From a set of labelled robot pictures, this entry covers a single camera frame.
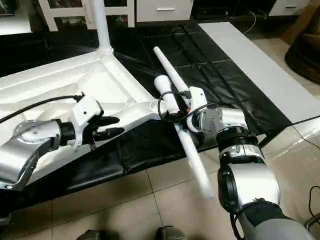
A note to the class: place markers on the brown cardboard box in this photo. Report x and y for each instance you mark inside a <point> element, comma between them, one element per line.
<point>302,22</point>

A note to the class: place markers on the white plastic table top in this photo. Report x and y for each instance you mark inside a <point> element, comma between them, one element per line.
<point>75,85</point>

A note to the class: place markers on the black robot foot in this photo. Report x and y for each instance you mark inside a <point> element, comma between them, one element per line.
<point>171,233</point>
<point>91,235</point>

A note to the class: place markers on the black left robot foot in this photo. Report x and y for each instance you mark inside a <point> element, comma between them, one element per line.
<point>91,235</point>

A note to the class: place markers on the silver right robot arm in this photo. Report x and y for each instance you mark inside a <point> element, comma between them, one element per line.
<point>235,145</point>

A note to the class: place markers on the small white drawer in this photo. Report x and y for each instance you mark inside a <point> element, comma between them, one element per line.
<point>287,6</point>

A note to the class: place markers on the white plastic table leg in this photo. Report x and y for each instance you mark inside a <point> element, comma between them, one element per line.
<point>192,155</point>
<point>101,25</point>
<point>172,72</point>

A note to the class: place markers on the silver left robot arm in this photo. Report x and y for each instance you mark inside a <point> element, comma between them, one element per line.
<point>25,150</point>

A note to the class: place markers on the black work mat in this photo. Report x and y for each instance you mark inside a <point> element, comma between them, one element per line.
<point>225,75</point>

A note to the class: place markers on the black right robot foot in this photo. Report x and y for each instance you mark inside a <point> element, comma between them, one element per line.
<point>171,233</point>

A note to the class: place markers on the white flat board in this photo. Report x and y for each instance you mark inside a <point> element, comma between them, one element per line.
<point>260,70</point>

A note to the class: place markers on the white glass door cabinet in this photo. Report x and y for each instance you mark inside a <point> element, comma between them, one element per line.
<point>65,12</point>

